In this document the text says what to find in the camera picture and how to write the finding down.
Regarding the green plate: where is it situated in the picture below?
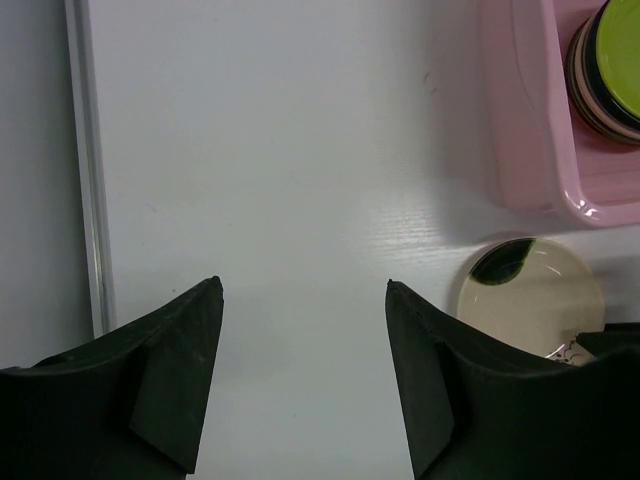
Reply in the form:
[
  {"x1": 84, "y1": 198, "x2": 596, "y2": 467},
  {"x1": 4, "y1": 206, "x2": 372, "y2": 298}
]
[{"x1": 596, "y1": 0, "x2": 639, "y2": 118}]

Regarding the aluminium table edge rail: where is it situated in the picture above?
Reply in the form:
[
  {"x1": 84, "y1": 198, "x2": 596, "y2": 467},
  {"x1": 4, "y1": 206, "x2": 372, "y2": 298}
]
[{"x1": 64, "y1": 0, "x2": 117, "y2": 338}]

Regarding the pink plastic bin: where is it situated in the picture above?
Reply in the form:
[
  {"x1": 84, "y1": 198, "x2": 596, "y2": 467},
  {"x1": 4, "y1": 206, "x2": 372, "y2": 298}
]
[{"x1": 479, "y1": 0, "x2": 639, "y2": 228}]

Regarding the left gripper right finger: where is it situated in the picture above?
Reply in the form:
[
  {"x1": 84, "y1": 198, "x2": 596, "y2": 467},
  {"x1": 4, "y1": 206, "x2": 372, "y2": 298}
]
[{"x1": 385, "y1": 281, "x2": 639, "y2": 479}]

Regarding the cream plate with black brushstroke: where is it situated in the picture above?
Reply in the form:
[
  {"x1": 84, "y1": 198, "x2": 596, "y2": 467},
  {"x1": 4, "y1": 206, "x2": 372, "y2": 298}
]
[{"x1": 455, "y1": 237, "x2": 605, "y2": 366}]

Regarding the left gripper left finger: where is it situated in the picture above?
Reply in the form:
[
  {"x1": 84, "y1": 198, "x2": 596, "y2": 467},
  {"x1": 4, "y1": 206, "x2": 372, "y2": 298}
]
[{"x1": 1, "y1": 277, "x2": 224, "y2": 479}]

